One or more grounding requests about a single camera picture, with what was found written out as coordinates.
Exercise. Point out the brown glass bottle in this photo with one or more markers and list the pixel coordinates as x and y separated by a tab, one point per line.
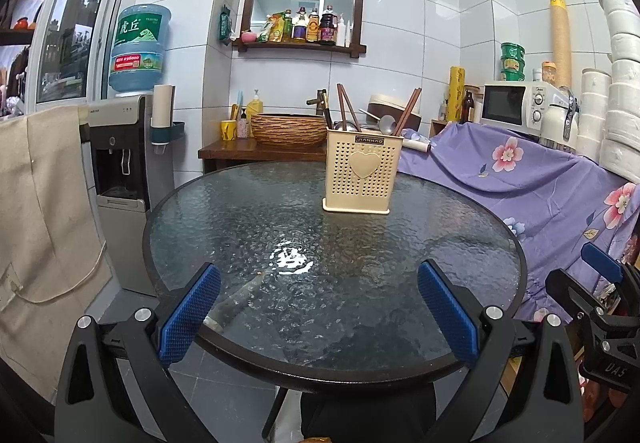
469	108

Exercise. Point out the amber jar with yellow lid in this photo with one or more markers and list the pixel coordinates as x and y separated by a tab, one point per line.
549	74

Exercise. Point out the brown wooden chopstick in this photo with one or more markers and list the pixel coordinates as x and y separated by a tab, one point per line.
404	115
342	105
411	110
350	110

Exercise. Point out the white kettle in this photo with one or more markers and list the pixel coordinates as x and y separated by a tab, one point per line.
552	123

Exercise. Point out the yellow soap dispenser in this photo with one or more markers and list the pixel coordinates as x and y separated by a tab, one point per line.
255	105

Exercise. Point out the dark-capped sauce bottle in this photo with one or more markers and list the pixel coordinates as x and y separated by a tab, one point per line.
299	28

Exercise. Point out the stack of white paper rolls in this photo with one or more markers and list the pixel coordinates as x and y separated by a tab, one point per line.
625	73

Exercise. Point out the purple floral cloth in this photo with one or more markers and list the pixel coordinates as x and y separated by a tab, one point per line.
525	183

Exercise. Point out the white paper cup sleeve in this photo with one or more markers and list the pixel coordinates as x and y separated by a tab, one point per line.
163	105

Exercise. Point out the black chopstick with gold band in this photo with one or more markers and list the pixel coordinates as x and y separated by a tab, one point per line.
326	110

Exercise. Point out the oval-bowl metal spoon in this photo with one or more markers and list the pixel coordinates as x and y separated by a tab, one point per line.
354	127

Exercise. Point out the dark soy sauce bottle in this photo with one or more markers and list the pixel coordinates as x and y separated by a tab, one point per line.
327	28

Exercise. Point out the plain black chopstick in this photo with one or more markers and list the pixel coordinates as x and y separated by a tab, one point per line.
330	119

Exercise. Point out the dark wooden framed shelf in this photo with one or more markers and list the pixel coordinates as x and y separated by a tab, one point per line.
360	18

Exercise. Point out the grey translucent plastic spoon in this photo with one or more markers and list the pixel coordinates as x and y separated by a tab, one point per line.
387	124

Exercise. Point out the white squeeze bottle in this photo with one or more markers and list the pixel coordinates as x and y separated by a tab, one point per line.
348	37
341	33

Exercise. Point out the white microwave oven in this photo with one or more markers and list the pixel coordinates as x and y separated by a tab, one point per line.
505	105

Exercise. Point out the round-bowl metal spoon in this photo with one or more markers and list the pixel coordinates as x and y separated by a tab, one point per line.
341	125

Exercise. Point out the brown and cream rice cooker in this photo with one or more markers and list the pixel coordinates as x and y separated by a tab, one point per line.
385	103

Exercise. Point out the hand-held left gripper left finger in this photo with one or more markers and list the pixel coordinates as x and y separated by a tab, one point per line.
190	313

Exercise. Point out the pink small bowl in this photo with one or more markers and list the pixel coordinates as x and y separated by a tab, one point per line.
247	37

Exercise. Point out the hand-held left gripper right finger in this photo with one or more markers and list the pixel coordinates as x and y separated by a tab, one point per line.
447	313

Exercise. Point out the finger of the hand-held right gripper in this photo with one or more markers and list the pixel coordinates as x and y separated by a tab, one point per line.
602	263
575	295

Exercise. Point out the yellow cup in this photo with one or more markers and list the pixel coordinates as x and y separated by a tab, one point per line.
229	130

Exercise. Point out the yellow seasoning packet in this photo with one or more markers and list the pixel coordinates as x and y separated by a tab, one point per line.
276	29

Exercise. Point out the blue water bottle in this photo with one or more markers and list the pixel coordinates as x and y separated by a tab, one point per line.
140	48

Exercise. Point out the small wooden box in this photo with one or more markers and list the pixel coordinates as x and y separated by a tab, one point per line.
440	129

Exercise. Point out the grey water dispenser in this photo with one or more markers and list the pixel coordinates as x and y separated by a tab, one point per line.
117	133

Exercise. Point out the cream perforated utensil holder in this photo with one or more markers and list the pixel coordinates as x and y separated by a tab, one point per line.
362	188

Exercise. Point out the sliding window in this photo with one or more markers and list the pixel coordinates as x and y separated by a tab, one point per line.
75	23

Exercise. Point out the brown wooden washstand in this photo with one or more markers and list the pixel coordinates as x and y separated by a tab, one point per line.
225	153

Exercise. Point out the bronze faucet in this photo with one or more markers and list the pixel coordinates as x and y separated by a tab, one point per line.
320	103

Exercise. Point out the green glass bottle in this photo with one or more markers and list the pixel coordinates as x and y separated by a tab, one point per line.
287	27

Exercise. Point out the yellow roll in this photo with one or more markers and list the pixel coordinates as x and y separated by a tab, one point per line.
456	95

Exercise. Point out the orange clay pot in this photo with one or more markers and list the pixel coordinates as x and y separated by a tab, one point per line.
22	23

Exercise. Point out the teal cup holder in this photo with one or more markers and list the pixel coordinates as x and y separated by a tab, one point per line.
170	133

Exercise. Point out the beige cloth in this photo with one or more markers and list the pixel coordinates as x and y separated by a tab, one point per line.
40	198

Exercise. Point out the tall beige paper cup stack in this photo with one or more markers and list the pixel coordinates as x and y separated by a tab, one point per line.
560	38

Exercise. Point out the woven brown basin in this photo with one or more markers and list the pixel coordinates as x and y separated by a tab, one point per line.
285	130

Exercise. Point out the pink floral cup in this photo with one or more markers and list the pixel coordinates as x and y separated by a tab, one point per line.
243	129

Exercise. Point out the amber oil bottle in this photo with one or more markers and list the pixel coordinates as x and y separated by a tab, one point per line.
313	28

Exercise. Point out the green wall pouch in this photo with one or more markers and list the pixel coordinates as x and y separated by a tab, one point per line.
225	25

